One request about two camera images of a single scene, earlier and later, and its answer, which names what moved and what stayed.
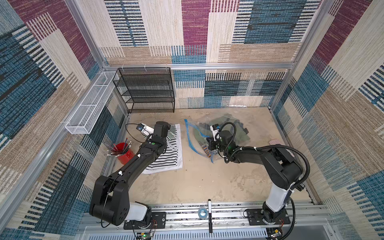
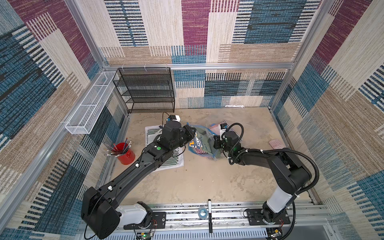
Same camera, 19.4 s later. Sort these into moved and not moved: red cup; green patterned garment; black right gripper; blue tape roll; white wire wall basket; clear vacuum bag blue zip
Moved: green patterned garment; clear vacuum bag blue zip
Not moved: white wire wall basket; blue tape roll; black right gripper; red cup
